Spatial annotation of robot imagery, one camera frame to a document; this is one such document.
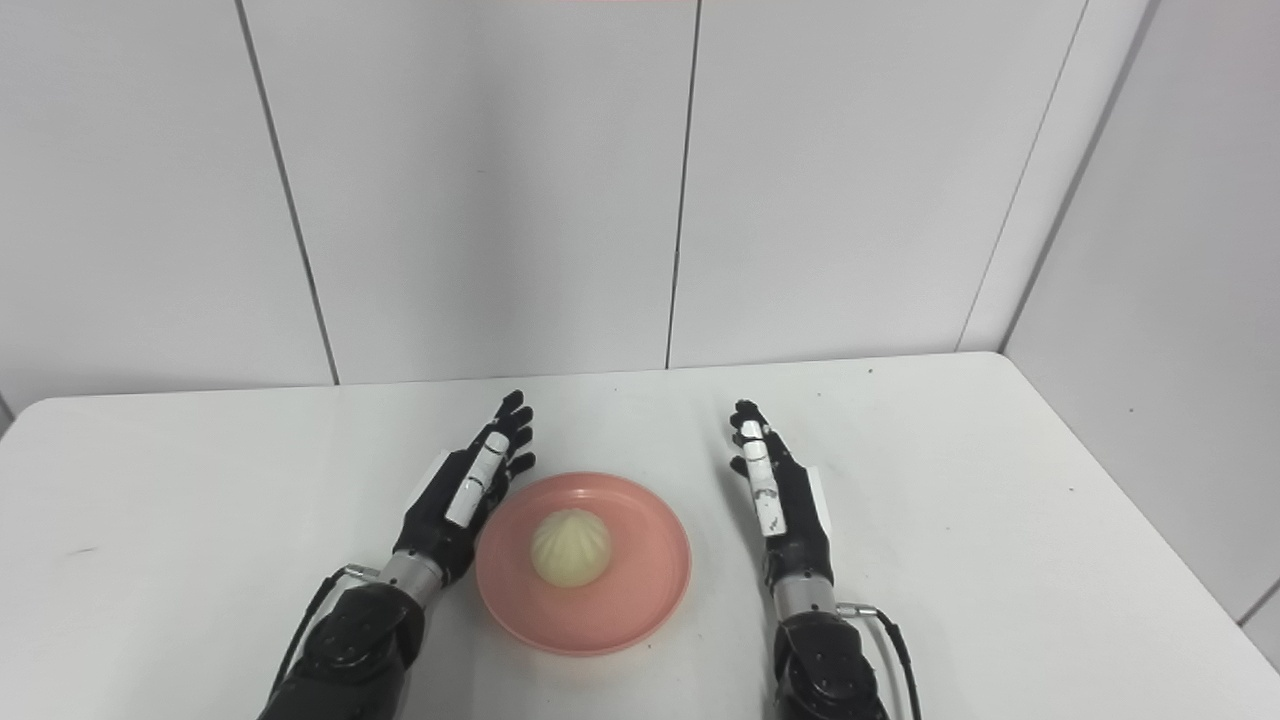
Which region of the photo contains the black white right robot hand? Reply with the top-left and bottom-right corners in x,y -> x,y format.
728,400 -> 836,591

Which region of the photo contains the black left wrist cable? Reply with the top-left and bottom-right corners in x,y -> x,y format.
270,565 -> 381,703

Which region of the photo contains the cream steamed bun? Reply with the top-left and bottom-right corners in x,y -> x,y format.
530,508 -> 612,588

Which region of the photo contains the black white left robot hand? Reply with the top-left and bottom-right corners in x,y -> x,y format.
393,390 -> 538,586

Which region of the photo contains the pink round plate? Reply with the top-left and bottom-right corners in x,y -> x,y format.
475,472 -> 693,658

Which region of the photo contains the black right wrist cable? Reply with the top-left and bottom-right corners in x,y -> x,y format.
838,603 -> 923,720

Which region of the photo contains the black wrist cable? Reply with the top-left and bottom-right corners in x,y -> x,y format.
270,565 -> 381,703
838,603 -> 923,720

